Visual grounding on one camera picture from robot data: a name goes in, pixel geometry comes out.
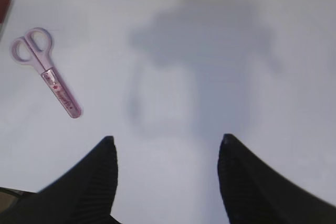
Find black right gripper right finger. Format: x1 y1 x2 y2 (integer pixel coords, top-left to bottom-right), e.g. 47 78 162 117
217 134 335 223

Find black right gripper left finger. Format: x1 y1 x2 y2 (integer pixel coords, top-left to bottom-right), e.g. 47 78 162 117
1 136 118 223

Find red glitter pen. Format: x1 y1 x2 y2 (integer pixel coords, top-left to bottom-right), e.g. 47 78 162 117
0 0 12 38

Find pink scissors with sheath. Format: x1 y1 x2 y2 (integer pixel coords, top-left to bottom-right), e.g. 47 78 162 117
10 27 82 119

